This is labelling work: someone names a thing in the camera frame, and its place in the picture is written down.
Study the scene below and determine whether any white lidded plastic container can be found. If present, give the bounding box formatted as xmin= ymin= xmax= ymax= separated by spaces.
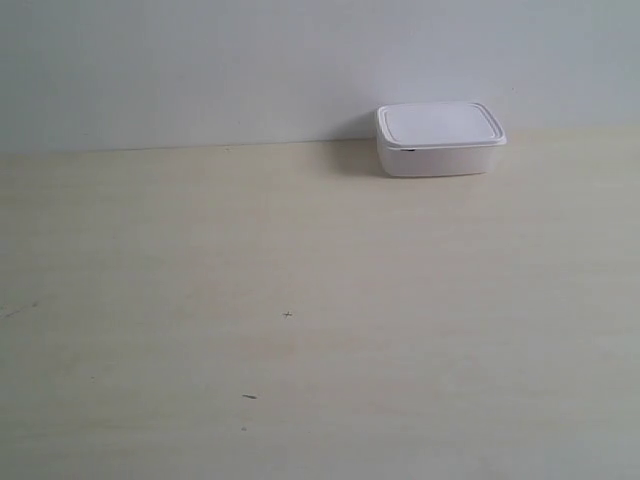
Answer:
xmin=375 ymin=101 xmax=507 ymax=178

